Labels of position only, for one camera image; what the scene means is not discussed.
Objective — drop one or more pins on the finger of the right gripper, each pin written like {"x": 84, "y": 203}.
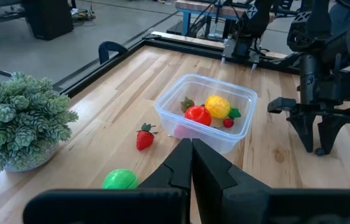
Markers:
{"x": 328, "y": 130}
{"x": 305, "y": 127}

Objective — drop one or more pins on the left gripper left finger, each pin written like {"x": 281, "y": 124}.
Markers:
{"x": 171, "y": 180}

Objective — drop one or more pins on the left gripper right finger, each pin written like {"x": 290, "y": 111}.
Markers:
{"x": 218, "y": 193}

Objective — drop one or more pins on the red toy strawberry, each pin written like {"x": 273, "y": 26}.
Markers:
{"x": 144, "y": 140}

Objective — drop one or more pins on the pink toy raspberry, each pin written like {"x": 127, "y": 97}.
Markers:
{"x": 184, "y": 132}

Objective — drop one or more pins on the bright green toy pepper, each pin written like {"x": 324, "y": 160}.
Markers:
{"x": 120, "y": 180}

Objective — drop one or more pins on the red toy tomato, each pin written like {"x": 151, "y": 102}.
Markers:
{"x": 198, "y": 115}

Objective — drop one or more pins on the small red toy berry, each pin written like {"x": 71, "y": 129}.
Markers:
{"x": 228, "y": 123}

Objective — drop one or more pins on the yellow toy lemon with leaf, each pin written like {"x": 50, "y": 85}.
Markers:
{"x": 217, "y": 106}

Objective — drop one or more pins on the clear plastic tupperware container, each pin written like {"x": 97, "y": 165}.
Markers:
{"x": 193, "y": 82}

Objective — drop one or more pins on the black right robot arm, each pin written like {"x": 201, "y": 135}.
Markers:
{"x": 314, "y": 18}

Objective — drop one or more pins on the potted green succulent plant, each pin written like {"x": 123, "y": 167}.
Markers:
{"x": 16, "y": 118}

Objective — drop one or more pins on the black box speaker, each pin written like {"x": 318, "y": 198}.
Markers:
{"x": 48, "y": 18}

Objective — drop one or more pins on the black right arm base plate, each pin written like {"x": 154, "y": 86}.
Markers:
{"x": 233, "y": 54}

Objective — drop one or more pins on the black metal table frame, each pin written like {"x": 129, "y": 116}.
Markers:
{"x": 81, "y": 80}

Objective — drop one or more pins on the black frame clip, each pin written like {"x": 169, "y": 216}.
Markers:
{"x": 104, "y": 49}

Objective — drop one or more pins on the blue metal frame table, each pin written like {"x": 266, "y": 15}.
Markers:
{"x": 187, "y": 21}

